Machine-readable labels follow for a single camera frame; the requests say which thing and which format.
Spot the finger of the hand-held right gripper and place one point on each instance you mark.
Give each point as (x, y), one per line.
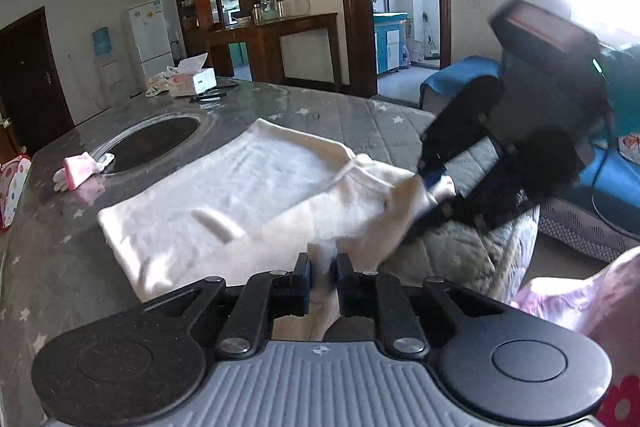
(460, 122)
(450, 212)

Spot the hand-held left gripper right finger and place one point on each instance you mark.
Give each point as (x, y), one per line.
(344, 289)

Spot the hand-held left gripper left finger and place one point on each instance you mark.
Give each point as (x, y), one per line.
(302, 287)

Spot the cream white garment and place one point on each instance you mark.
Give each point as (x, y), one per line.
(240, 187)

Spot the blue sofa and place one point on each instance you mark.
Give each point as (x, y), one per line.
(460, 79)

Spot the mop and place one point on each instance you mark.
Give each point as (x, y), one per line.
(430, 39)

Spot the blue floor cabinet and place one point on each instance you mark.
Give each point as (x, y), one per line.
(387, 44)

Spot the person's pink floral clothing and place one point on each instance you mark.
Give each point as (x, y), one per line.
(590, 307)

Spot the wooden sideboard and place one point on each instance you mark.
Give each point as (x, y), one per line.
(280, 49)

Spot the round black table hotplate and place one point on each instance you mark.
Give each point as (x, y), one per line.
(155, 142)

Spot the glass jar with metal lid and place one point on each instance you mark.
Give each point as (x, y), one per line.
(280, 7)
(256, 13)

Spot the pink white tissue box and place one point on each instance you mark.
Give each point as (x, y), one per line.
(192, 79)

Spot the crumpled pale wrapper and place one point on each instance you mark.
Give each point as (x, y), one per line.
(157, 82)

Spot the pink and white glove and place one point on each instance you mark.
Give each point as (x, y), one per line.
(80, 169)

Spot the white refrigerator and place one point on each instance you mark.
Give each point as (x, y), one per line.
(147, 37)

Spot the water dispenser with blue bottle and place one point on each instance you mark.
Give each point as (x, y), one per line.
(106, 57)

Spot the polka dot bag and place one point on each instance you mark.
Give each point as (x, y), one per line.
(11, 192)

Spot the dark wooden door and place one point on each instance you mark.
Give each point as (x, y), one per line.
(30, 82)

